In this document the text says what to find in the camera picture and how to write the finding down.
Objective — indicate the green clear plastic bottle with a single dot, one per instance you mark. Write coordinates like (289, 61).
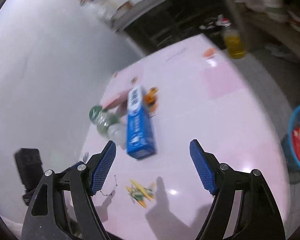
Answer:
(108, 125)

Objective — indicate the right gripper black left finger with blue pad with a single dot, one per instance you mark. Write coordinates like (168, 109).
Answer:
(46, 216)

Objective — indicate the blue white carton box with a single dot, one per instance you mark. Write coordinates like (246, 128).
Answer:
(140, 142)

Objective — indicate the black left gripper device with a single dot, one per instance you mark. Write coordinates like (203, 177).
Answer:
(29, 165)

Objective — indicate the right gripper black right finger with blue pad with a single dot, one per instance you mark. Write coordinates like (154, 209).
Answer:
(258, 215)

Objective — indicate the pink wrapper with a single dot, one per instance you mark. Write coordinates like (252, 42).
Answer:
(116, 100)

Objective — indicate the yellow cooking oil bottle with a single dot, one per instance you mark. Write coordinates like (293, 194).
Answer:
(232, 40)

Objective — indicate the blue plastic mesh trash basket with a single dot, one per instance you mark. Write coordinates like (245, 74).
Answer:
(291, 142)

